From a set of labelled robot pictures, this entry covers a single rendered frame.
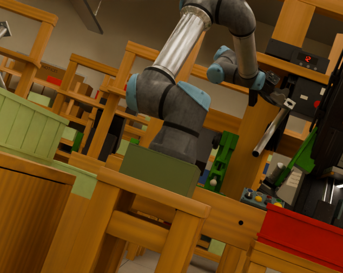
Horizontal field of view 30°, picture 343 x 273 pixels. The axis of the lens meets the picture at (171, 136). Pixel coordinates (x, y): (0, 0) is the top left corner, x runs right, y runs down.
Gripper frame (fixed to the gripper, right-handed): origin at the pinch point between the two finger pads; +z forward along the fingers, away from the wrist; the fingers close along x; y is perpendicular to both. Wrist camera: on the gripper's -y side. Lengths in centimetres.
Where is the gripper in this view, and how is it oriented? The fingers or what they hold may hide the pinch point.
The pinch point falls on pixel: (286, 105)
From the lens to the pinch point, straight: 266.7
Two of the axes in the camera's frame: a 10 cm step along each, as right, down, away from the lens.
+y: 4.0, -6.5, -6.5
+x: 4.5, -4.8, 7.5
